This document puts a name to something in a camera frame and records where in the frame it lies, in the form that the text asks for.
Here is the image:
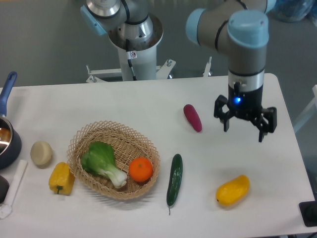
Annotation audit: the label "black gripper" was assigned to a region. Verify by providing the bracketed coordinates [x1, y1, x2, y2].
[213, 86, 277, 142]

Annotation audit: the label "yellow mango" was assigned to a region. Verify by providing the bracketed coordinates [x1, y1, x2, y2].
[215, 175, 250, 207]

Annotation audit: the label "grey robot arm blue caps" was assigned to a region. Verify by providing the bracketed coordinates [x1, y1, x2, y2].
[80, 0, 277, 140]

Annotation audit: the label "purple sweet potato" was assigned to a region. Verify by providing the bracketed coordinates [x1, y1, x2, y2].
[183, 104, 202, 132]

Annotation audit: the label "green cucumber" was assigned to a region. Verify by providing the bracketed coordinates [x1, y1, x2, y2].
[166, 154, 183, 214]

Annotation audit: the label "blue plastic bag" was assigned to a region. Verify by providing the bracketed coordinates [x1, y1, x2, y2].
[272, 0, 316, 23]

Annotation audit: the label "black device right edge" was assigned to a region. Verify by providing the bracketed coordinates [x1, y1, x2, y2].
[299, 201, 317, 227]

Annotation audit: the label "orange fruit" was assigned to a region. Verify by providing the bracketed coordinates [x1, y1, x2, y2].
[129, 157, 153, 182]

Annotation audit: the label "woven wicker basket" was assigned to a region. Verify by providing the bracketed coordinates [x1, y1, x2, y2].
[67, 121, 160, 200]

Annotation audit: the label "green bok choy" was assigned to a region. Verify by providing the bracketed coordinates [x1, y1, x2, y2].
[81, 141, 127, 188]

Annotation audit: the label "yellow bell pepper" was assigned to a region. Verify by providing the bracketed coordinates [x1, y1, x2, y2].
[49, 162, 75, 195]

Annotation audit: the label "beige round bun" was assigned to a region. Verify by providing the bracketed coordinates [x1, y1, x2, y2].
[30, 141, 53, 166]

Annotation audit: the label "dark round object left edge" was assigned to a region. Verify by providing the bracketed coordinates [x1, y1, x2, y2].
[0, 176, 9, 203]

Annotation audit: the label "white frame right edge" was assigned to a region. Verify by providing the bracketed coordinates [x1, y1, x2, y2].
[293, 85, 317, 133]

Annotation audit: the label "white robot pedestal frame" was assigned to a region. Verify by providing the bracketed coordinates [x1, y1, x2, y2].
[85, 13, 213, 83]

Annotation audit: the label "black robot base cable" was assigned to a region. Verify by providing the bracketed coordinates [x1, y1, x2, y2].
[125, 39, 137, 81]

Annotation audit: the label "blue saucepan with handle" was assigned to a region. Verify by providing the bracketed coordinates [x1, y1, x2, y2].
[0, 71, 22, 170]

